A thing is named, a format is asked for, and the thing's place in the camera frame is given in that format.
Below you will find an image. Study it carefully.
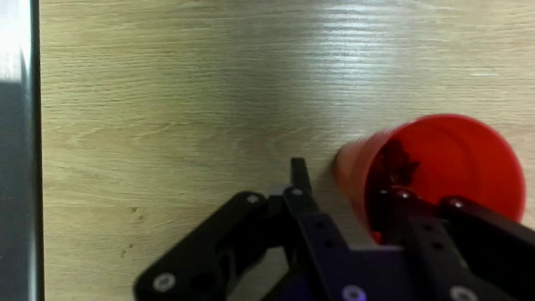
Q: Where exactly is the orange plastic cup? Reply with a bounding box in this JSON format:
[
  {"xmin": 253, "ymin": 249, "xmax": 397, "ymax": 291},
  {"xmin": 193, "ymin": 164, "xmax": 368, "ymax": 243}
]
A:
[{"xmin": 333, "ymin": 112, "xmax": 527, "ymax": 246}]

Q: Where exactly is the stainless steel sink counter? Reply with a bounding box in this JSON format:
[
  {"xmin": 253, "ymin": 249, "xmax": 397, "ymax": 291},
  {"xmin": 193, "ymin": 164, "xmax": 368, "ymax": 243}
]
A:
[{"xmin": 0, "ymin": 0, "xmax": 46, "ymax": 301}]

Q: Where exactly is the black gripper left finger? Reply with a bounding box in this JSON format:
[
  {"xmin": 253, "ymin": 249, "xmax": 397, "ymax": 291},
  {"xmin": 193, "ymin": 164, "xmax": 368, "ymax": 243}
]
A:
[{"xmin": 133, "ymin": 157, "xmax": 355, "ymax": 301}]

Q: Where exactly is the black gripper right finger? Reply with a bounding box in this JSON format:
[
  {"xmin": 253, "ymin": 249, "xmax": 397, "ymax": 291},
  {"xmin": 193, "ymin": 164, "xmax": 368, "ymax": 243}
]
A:
[{"xmin": 372, "ymin": 187, "xmax": 535, "ymax": 301}]

